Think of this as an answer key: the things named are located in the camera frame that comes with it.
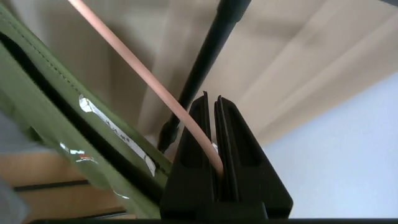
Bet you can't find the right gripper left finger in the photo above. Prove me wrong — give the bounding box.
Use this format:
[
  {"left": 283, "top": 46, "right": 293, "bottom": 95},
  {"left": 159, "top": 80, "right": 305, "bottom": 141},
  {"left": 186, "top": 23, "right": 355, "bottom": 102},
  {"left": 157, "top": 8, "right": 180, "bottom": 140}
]
[{"left": 159, "top": 91, "right": 220, "bottom": 219}]

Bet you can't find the pink clothes hanger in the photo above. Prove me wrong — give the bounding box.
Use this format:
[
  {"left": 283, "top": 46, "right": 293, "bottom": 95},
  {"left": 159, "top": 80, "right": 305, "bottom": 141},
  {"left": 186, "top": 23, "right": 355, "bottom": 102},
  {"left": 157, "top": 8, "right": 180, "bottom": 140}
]
[{"left": 67, "top": 0, "right": 225, "bottom": 179}]

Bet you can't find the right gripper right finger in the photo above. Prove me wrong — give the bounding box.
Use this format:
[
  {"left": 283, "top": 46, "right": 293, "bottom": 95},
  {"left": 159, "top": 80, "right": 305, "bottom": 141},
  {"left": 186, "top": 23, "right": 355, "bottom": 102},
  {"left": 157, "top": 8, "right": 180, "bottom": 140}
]
[{"left": 213, "top": 95, "right": 294, "bottom": 219}]

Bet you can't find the green garment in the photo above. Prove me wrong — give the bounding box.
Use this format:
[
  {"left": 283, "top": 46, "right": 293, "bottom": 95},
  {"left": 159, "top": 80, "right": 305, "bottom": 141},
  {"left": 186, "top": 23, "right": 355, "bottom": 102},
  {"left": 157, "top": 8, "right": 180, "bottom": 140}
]
[{"left": 0, "top": 4, "right": 174, "bottom": 220}]

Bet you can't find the black clothes rack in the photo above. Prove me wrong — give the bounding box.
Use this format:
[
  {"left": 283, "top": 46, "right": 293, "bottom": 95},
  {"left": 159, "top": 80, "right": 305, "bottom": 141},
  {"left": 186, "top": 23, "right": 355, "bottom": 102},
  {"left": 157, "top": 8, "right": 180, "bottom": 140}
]
[{"left": 12, "top": 0, "right": 253, "bottom": 219}]

